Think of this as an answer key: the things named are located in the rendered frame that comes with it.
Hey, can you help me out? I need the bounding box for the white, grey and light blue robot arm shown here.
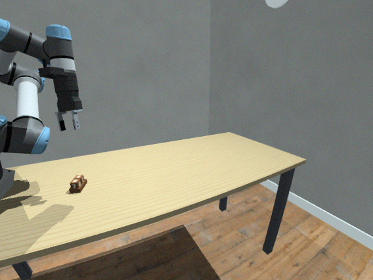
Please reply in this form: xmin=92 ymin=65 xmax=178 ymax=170
xmin=0 ymin=19 xmax=74 ymax=154

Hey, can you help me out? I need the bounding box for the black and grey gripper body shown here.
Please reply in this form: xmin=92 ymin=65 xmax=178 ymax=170
xmin=38 ymin=58 xmax=83 ymax=112

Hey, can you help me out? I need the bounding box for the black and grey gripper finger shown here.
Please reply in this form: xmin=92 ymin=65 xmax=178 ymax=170
xmin=55 ymin=112 xmax=67 ymax=131
xmin=71 ymin=109 xmax=82 ymax=129

